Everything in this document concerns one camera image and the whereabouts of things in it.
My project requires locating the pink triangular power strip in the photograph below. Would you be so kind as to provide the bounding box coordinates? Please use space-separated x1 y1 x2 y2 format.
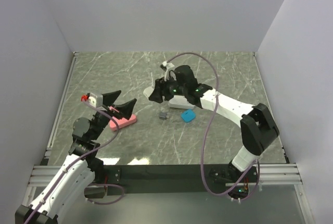
109 114 137 131

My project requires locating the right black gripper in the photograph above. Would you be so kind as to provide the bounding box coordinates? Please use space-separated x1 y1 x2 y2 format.
149 74 188 104

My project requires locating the white square plug adapter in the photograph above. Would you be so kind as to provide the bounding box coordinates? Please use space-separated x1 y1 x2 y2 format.
143 86 154 98

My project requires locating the black base beam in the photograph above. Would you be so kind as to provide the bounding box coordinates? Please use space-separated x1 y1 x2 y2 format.
104 164 237 194

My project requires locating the blue square plug adapter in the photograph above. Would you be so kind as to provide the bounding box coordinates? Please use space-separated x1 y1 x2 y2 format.
181 109 196 123

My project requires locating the white triangular power strip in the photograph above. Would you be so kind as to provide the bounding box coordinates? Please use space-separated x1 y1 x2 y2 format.
168 95 195 109

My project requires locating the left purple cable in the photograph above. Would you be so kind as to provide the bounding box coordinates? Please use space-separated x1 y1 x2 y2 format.
23 101 125 224

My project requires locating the small grey plug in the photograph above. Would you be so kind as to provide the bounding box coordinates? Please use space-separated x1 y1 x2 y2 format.
158 112 169 120

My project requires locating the aluminium rail frame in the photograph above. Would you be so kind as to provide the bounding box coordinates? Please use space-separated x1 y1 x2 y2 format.
22 52 78 205

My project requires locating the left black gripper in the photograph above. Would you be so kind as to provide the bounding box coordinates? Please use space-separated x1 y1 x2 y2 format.
91 90 136 140

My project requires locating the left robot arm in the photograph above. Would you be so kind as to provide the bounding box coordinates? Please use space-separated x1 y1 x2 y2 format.
15 90 137 223

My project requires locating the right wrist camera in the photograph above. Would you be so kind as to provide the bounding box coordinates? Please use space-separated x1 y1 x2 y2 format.
160 61 175 72

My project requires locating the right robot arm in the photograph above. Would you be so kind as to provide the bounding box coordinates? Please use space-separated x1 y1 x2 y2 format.
144 63 279 182

